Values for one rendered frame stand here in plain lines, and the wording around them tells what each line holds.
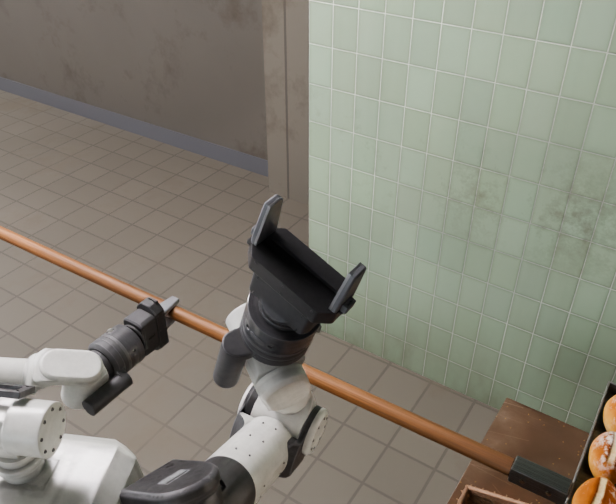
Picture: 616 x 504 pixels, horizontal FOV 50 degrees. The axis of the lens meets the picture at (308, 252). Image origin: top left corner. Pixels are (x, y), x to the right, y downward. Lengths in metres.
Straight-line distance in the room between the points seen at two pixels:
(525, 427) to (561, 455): 0.12
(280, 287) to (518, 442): 1.44
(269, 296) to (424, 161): 1.74
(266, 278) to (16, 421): 0.34
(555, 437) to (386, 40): 1.35
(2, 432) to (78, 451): 0.12
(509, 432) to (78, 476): 1.41
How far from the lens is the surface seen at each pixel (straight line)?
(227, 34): 4.20
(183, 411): 2.84
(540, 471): 1.17
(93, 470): 0.91
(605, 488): 1.15
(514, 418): 2.10
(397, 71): 2.33
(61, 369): 1.27
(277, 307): 0.71
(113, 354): 1.31
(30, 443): 0.84
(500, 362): 2.74
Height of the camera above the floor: 2.10
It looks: 35 degrees down
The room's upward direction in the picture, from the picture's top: straight up
